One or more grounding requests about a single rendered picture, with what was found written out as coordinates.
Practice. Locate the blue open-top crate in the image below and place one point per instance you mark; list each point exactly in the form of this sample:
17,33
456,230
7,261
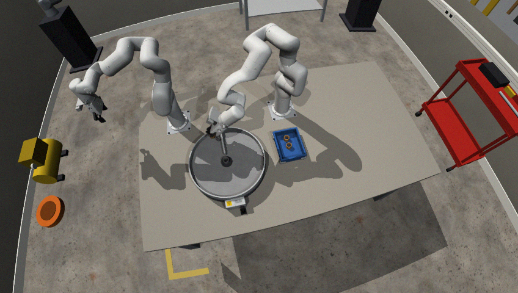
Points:
297,150

